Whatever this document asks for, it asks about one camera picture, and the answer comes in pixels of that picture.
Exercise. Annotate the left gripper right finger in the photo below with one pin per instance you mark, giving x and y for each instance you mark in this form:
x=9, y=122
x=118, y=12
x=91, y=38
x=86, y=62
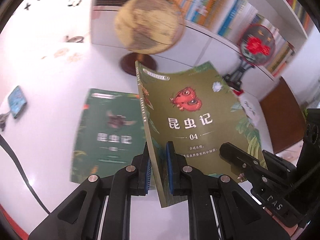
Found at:
x=218, y=207

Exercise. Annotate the dark green insect book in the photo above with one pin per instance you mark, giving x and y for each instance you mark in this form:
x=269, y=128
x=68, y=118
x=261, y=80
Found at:
x=110, y=134

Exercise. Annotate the smartphone with keys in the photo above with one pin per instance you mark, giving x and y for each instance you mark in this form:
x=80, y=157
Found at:
x=17, y=103

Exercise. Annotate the white bookshelf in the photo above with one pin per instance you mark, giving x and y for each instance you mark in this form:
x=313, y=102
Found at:
x=286, y=15

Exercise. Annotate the yellow desk globe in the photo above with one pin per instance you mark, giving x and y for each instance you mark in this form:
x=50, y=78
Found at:
x=146, y=28

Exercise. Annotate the white blue book row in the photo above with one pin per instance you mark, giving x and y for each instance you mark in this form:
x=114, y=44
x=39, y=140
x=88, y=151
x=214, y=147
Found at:
x=240, y=17

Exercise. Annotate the brown wooden cabinet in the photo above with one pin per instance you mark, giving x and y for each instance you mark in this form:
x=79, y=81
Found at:
x=284, y=118

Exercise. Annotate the embroidered round fan stand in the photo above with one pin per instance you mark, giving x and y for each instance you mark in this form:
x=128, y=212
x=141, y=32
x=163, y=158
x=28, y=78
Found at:
x=257, y=46

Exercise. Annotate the olive insect book 04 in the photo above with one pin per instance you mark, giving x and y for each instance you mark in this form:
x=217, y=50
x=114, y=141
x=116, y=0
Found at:
x=198, y=112

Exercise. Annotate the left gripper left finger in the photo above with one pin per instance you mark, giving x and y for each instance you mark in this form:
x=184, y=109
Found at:
x=99, y=208

